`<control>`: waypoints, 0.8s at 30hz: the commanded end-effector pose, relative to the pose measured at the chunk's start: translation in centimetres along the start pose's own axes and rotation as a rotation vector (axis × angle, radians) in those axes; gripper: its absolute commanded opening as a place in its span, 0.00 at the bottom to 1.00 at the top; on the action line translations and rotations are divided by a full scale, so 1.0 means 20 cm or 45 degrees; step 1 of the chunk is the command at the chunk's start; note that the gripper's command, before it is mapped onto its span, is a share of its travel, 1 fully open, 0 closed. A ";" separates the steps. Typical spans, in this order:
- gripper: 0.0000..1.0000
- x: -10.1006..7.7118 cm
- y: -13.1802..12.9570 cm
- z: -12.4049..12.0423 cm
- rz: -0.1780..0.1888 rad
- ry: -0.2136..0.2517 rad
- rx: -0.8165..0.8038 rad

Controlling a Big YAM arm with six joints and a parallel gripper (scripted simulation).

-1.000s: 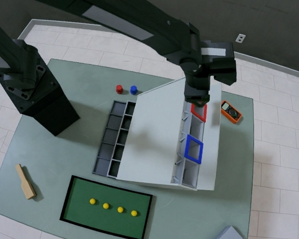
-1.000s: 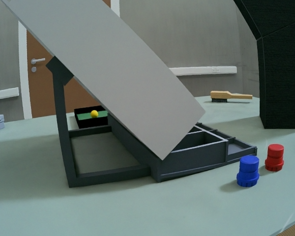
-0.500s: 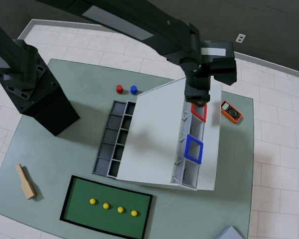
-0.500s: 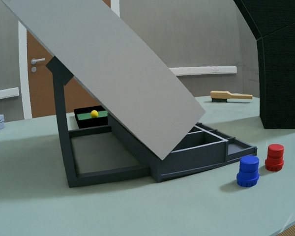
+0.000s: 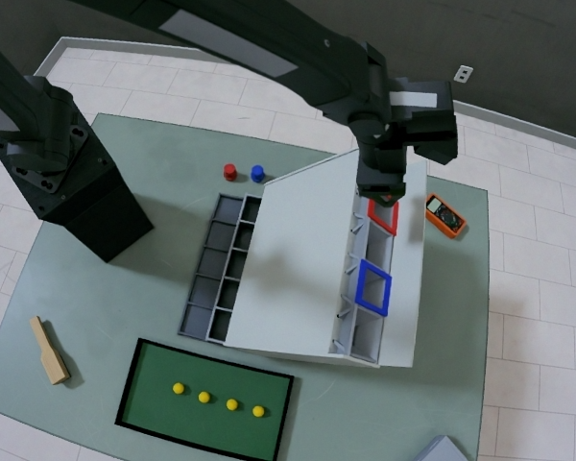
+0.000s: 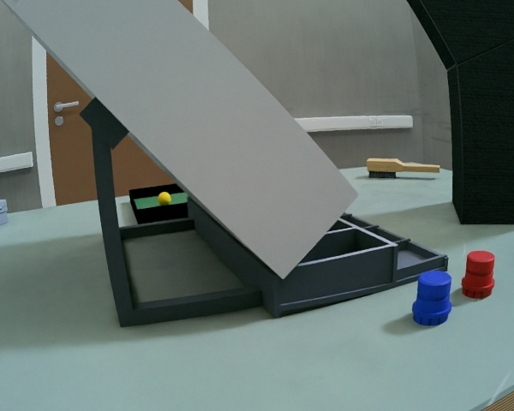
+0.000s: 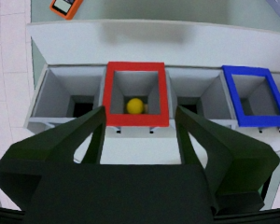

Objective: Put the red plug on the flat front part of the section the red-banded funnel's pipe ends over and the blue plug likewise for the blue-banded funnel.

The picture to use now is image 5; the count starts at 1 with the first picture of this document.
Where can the red plug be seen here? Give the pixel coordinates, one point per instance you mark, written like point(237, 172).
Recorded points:
point(230, 173)

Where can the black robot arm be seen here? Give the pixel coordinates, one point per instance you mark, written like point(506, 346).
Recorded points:
point(271, 38)

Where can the red funnel rim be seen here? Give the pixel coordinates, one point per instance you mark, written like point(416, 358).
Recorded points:
point(391, 230)

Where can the orange digital multimeter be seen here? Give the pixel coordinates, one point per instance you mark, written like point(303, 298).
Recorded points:
point(443, 216)

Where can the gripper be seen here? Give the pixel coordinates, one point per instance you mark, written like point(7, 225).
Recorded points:
point(371, 183)

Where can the blue funnel band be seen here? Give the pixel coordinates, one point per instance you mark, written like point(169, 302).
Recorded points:
point(360, 287)

